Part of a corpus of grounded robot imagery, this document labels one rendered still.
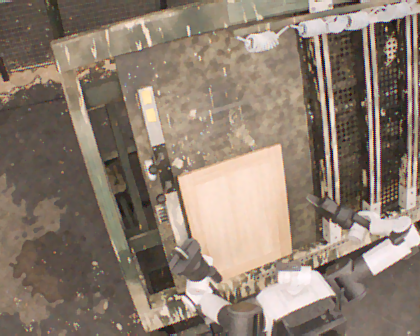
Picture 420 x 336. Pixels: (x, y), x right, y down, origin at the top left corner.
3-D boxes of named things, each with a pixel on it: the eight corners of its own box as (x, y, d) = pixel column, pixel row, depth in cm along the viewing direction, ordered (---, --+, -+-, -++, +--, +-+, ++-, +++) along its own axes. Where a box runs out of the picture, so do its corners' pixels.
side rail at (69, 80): (133, 300, 214) (138, 315, 205) (57, 65, 164) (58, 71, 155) (145, 296, 216) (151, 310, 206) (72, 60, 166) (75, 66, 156)
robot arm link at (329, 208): (320, 197, 203) (343, 210, 202) (310, 217, 200) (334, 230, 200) (329, 190, 191) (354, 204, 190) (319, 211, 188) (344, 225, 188)
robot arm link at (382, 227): (378, 212, 186) (418, 213, 170) (388, 230, 189) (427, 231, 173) (366, 231, 181) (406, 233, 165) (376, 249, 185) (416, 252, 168)
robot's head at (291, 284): (309, 292, 164) (310, 276, 159) (280, 292, 166) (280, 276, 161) (310, 278, 169) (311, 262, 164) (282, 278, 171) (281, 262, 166)
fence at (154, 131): (188, 290, 215) (191, 295, 211) (135, 87, 171) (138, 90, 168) (199, 286, 216) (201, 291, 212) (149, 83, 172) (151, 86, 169)
